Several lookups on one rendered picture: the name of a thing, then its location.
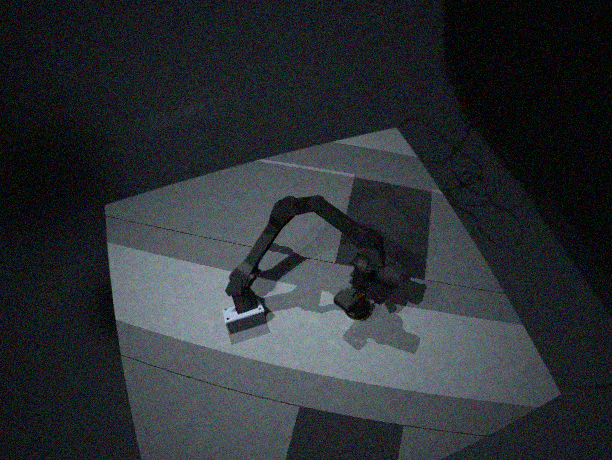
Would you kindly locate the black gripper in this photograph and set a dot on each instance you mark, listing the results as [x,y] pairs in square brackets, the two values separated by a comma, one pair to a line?
[348,299]

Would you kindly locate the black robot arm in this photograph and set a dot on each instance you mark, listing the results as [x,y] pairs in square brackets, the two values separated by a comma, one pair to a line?
[367,241]

